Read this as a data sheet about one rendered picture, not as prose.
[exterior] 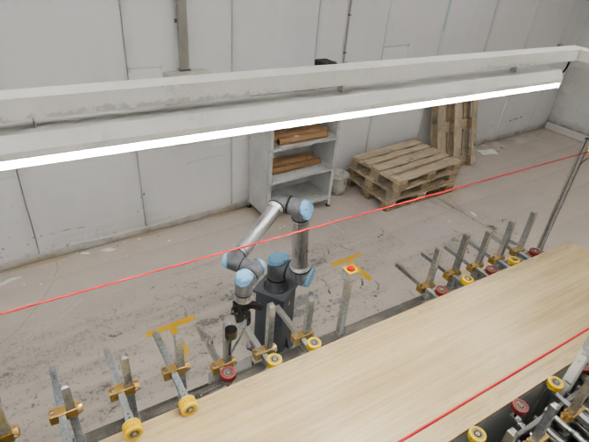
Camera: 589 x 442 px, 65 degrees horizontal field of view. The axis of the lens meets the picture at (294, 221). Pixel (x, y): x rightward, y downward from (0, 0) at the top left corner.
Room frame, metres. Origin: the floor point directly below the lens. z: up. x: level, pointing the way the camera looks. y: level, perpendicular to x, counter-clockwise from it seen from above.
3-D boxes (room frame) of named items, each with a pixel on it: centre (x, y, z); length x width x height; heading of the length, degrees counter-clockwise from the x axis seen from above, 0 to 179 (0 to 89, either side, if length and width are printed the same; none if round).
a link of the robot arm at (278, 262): (2.59, 0.08, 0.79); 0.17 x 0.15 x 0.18; 68
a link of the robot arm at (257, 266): (1.90, 0.19, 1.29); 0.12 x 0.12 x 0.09; 68
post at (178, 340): (1.51, 0.50, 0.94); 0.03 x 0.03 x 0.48; 34
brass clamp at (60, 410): (1.22, 0.93, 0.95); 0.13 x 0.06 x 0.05; 124
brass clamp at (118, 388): (1.36, 0.72, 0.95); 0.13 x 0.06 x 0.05; 124
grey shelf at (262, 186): (4.75, 0.08, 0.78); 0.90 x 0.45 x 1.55; 127
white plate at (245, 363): (1.69, 0.28, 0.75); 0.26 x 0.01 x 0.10; 124
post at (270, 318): (1.79, 0.08, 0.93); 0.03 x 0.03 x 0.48; 34
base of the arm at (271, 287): (2.59, 0.09, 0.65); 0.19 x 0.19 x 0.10
